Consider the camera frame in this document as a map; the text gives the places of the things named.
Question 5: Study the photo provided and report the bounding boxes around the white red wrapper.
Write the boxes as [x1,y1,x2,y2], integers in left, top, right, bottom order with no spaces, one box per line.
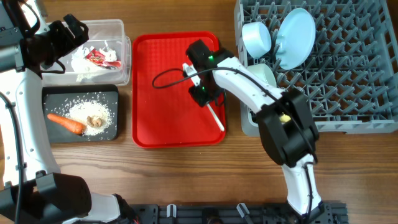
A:
[70,40,122,73]

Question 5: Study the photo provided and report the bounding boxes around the light green bowl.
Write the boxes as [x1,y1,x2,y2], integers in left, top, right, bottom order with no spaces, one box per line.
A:
[247,63,277,87]

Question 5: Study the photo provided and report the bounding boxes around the light blue bowl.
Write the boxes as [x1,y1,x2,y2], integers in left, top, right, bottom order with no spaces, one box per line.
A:
[242,22,272,58]

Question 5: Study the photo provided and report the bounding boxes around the orange carrot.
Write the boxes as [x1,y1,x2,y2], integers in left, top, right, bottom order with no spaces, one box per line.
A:
[47,114,86,135]

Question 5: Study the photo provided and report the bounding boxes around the white rice pile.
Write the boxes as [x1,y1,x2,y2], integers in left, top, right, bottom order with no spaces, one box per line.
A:
[49,98,115,137]

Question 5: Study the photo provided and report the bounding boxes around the brown food scrap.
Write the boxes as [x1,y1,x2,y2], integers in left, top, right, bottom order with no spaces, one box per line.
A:
[86,116,103,128]

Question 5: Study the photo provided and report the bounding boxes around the large light blue plate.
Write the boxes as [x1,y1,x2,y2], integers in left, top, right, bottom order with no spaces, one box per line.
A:
[275,8,316,70]

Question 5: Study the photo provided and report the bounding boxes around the white plastic spoon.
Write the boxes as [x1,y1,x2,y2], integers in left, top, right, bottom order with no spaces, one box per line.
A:
[207,104,225,132]

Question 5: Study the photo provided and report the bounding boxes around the yellow plastic cup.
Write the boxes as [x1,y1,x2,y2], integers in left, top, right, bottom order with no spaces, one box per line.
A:
[279,114,291,123]

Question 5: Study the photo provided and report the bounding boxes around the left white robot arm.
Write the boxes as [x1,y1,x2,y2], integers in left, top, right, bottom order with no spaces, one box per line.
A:
[1,1,140,223]

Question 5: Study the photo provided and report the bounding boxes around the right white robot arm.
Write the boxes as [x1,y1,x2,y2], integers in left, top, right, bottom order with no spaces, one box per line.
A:
[185,40,322,220]

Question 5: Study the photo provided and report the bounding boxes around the grey dishwasher rack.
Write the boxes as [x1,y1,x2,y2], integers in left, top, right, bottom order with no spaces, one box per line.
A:
[234,0,397,134]

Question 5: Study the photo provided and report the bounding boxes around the red plastic tray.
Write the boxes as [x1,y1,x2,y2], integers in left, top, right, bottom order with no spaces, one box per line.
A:
[131,31,226,149]

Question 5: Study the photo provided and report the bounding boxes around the black tray bin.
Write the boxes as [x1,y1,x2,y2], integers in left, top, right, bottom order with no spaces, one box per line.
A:
[42,85,119,143]

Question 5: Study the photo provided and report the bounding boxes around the clear plastic bin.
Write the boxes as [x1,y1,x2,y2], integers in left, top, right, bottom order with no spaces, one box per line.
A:
[42,19,131,86]

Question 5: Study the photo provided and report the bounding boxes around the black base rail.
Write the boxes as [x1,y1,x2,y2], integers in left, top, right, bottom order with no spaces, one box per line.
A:
[132,202,349,224]

